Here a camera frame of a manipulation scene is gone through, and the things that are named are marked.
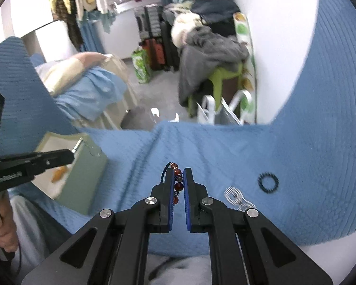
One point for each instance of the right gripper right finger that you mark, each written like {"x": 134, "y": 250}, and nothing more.
{"x": 246, "y": 247}

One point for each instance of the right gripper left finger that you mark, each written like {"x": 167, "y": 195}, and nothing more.
{"x": 112, "y": 247}

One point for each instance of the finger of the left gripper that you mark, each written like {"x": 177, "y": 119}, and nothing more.
{"x": 29, "y": 165}

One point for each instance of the orange gourd hair clip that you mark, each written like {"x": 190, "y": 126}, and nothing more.
{"x": 59, "y": 173}

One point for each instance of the person left hand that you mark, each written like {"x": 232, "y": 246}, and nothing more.
{"x": 8, "y": 235}

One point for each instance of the green cardboard box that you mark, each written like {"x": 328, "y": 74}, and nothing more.
{"x": 77, "y": 187}

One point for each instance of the light blue bedsheet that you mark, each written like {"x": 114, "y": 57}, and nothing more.
{"x": 89, "y": 97}

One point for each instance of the cream pink pillow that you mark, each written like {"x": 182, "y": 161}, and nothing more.
{"x": 60, "y": 75}

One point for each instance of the blue quilted left cushion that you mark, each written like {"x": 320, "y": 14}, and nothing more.
{"x": 29, "y": 112}

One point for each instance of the blue quilted cushion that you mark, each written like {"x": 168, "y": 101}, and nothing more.
{"x": 299, "y": 170}
{"x": 29, "y": 112}

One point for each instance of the blue quilted right cushion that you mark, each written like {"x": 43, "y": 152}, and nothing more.
{"x": 299, "y": 170}

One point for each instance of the black slipper on floor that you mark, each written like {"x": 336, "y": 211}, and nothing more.
{"x": 145, "y": 118}

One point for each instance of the white tote bag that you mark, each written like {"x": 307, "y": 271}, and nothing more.
{"x": 233, "y": 113}

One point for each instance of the rolled dotted mat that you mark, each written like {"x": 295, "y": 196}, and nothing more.
{"x": 247, "y": 80}

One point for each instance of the green patterned shopping bag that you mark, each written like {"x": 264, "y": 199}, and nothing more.
{"x": 140, "y": 61}

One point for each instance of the red suitcase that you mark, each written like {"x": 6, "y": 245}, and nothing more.
{"x": 155, "y": 51}

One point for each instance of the green plastic stool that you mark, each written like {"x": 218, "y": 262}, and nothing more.
{"x": 221, "y": 84}

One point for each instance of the grey hard suitcase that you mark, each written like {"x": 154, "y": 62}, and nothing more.
{"x": 149, "y": 21}

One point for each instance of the grey blanket on stool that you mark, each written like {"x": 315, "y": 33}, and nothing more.
{"x": 203, "y": 52}

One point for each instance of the cream fluffy blanket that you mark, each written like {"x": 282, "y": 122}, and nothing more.
{"x": 183, "y": 24}

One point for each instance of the dark navy clothing pile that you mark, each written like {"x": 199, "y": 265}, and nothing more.
{"x": 215, "y": 11}

